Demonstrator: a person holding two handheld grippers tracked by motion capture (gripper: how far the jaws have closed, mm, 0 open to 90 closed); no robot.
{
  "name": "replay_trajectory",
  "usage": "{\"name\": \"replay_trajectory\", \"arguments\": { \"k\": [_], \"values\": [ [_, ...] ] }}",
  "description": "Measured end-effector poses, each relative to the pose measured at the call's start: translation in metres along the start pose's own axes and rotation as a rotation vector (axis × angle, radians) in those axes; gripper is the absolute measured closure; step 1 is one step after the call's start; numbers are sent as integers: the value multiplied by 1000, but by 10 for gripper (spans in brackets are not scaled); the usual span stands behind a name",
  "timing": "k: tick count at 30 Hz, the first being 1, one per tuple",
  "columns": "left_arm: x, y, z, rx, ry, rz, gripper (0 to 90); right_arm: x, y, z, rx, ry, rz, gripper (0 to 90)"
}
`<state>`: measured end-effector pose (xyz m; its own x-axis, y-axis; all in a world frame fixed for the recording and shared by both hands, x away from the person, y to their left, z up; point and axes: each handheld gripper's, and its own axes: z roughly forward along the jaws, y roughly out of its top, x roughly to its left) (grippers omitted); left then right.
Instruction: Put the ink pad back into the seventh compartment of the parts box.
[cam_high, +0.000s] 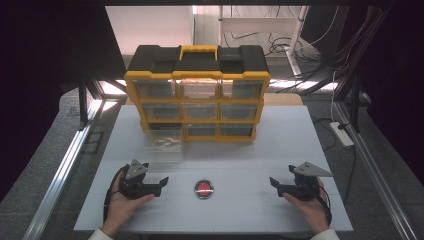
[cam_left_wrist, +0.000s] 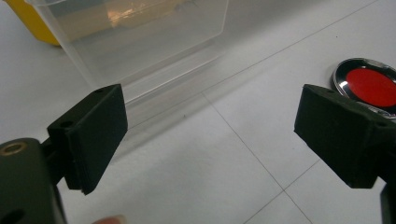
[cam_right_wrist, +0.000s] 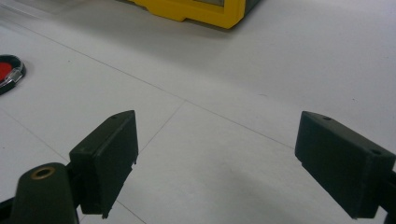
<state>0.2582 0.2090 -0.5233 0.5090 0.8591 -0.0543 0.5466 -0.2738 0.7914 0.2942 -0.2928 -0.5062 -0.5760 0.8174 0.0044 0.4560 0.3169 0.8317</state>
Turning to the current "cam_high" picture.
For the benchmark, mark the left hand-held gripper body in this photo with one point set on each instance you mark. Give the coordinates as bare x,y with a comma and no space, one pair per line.
133,186

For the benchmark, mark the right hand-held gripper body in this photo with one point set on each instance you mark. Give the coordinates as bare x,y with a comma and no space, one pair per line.
305,186

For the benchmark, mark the clear plastic drawer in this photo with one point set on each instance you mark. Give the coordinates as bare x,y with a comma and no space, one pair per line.
163,148

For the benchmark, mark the red round metal-rimmed disc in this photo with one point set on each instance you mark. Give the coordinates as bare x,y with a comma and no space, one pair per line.
204,189

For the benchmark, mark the person's right hand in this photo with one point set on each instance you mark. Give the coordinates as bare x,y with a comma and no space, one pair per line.
313,213

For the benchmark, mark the person's left hand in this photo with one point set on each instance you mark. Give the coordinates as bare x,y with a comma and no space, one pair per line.
120,211

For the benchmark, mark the pale small part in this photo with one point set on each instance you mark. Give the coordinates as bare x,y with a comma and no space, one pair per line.
165,142

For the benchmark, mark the white power strip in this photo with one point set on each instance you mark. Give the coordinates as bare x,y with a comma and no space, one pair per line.
342,134

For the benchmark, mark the black metal stand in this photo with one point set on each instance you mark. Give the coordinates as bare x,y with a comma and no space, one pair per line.
83,100
355,100

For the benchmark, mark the yellow and black drawer organizer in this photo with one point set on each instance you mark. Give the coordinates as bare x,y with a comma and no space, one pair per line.
200,63

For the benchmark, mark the aluminium frame rail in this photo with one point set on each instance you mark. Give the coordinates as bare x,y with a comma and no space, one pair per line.
58,180
376,173

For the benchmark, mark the white desk frame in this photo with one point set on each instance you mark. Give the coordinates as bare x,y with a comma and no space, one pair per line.
263,24

